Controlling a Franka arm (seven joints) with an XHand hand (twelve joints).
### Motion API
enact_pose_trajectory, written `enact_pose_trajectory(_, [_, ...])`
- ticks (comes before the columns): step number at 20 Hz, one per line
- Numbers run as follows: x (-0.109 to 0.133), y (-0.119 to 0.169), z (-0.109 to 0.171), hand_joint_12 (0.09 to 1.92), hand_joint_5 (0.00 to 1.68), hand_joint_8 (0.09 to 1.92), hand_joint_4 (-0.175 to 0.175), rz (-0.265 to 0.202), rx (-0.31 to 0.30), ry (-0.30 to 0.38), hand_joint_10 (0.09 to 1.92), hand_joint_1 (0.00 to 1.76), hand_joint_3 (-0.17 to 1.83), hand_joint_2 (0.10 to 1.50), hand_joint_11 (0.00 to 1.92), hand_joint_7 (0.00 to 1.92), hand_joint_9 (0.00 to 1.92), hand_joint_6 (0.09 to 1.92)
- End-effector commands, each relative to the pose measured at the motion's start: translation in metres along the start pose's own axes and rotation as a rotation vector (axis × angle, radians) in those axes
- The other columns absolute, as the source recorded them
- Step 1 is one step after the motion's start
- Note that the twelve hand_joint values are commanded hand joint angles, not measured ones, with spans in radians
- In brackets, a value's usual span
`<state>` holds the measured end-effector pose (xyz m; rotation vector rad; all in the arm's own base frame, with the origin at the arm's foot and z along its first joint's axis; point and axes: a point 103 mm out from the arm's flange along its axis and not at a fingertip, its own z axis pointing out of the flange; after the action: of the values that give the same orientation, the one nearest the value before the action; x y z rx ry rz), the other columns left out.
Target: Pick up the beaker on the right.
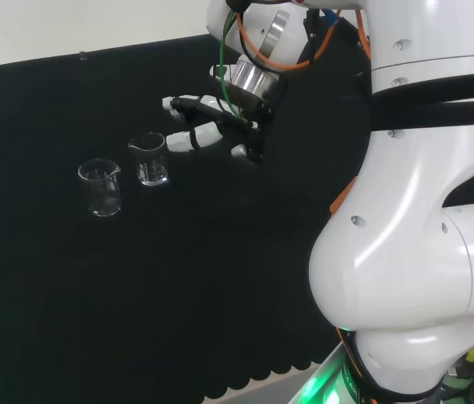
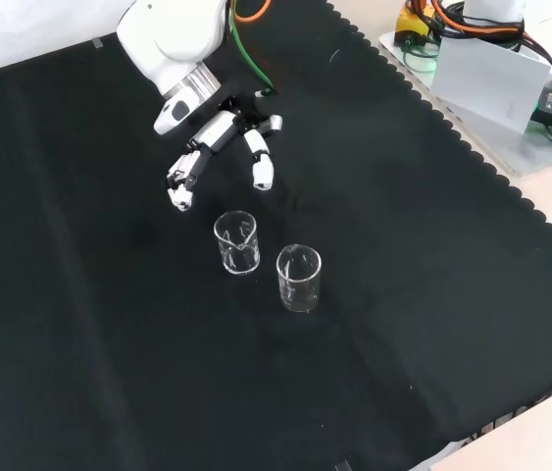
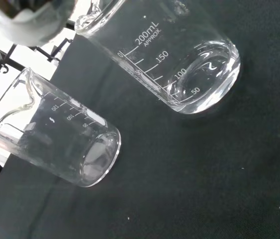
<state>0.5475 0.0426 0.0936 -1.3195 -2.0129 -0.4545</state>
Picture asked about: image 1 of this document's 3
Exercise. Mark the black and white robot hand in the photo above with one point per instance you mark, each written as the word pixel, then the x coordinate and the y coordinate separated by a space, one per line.
pixel 203 136

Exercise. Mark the small clear glass beaker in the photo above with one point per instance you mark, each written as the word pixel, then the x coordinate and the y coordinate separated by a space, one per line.
pixel 152 168

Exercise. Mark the clear tape piece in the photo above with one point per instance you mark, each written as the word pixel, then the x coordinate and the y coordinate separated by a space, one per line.
pixel 81 55

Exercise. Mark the tall clear glass beaker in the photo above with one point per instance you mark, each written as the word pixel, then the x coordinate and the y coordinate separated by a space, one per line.
pixel 102 198

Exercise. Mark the black cloth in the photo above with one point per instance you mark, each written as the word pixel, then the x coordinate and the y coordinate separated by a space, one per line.
pixel 135 273

